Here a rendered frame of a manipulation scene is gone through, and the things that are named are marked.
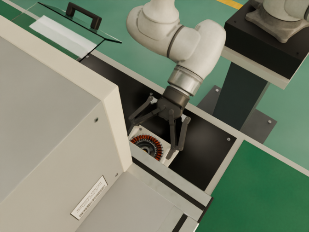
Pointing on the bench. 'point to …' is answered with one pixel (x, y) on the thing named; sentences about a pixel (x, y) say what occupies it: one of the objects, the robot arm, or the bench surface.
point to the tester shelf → (148, 200)
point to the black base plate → (185, 163)
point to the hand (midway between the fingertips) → (144, 151)
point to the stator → (158, 151)
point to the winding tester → (54, 136)
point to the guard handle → (84, 14)
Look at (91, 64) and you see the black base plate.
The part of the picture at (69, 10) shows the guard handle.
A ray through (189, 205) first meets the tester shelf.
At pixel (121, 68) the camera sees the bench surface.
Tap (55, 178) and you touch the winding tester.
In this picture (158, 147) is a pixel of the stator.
